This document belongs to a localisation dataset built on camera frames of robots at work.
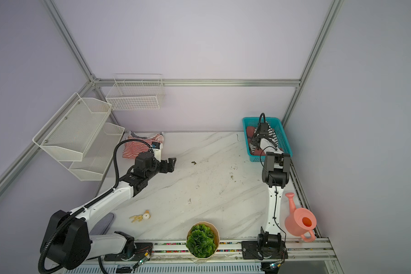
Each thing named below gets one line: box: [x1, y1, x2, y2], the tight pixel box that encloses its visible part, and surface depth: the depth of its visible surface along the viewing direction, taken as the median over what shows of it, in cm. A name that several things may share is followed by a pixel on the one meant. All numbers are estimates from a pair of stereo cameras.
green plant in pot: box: [186, 220, 220, 260], surface depth 68 cm
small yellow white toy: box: [129, 209, 151, 224], surface depth 83 cm
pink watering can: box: [284, 192, 317, 243], surface depth 74 cm
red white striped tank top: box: [122, 131, 165, 160], surface depth 106 cm
